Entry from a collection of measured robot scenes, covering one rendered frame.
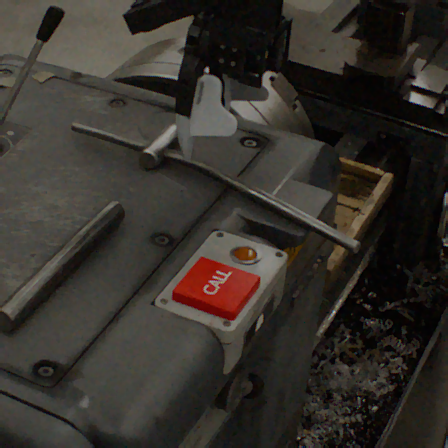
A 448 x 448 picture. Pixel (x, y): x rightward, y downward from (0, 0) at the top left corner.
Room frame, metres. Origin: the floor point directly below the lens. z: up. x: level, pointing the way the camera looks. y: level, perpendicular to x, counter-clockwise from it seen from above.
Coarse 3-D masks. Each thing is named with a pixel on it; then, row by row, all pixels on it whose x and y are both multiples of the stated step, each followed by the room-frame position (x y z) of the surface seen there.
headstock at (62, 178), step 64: (0, 64) 1.28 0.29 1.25; (0, 128) 1.13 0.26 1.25; (64, 128) 1.14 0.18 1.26; (128, 128) 1.15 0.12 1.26; (256, 128) 1.18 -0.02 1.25; (0, 192) 1.00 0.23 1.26; (64, 192) 1.02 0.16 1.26; (128, 192) 1.03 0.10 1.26; (192, 192) 1.04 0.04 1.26; (0, 256) 0.90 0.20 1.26; (128, 256) 0.92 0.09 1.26; (320, 256) 1.14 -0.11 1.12; (64, 320) 0.82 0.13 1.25; (128, 320) 0.83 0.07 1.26; (0, 384) 0.72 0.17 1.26; (64, 384) 0.74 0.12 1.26; (128, 384) 0.75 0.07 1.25; (192, 384) 0.78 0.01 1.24; (256, 384) 0.96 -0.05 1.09
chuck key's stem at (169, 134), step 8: (168, 128) 1.12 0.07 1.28; (160, 136) 1.10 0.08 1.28; (168, 136) 1.11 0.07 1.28; (176, 136) 1.11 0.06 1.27; (152, 144) 1.09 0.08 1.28; (160, 144) 1.09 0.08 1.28; (168, 144) 1.10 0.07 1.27; (176, 144) 1.11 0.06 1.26; (144, 152) 1.07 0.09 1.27; (152, 152) 1.07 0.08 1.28; (160, 152) 1.08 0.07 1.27; (144, 160) 1.07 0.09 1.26; (152, 160) 1.07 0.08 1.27; (160, 160) 1.08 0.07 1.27; (152, 168) 1.07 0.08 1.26
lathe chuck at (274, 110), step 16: (144, 48) 1.45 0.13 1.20; (160, 48) 1.41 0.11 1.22; (176, 48) 1.40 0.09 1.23; (128, 64) 1.39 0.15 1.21; (176, 64) 1.35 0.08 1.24; (272, 80) 1.39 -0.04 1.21; (272, 96) 1.35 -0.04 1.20; (272, 112) 1.33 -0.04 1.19; (288, 112) 1.35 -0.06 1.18; (304, 112) 1.38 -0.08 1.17; (288, 128) 1.33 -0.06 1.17; (304, 128) 1.36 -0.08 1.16
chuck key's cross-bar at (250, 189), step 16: (80, 128) 1.12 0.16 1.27; (96, 128) 1.11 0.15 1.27; (128, 144) 1.10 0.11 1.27; (144, 144) 1.09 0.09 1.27; (176, 160) 1.08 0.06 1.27; (192, 160) 1.07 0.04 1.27; (224, 176) 1.05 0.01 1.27; (240, 192) 1.04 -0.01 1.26; (256, 192) 1.03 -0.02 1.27; (272, 208) 1.02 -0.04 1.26; (288, 208) 1.01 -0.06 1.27; (304, 224) 1.00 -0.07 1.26; (320, 224) 0.99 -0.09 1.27; (336, 240) 0.97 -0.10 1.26; (352, 240) 0.97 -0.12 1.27
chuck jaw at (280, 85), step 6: (276, 78) 1.42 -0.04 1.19; (282, 78) 1.43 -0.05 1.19; (270, 84) 1.38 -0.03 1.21; (276, 84) 1.39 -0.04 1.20; (282, 84) 1.42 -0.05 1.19; (288, 84) 1.43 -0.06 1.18; (276, 90) 1.38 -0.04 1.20; (282, 90) 1.39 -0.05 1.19; (288, 90) 1.42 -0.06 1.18; (294, 90) 1.43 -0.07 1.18; (282, 96) 1.38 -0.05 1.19; (288, 96) 1.39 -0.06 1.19; (294, 96) 1.42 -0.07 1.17; (288, 102) 1.38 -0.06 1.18
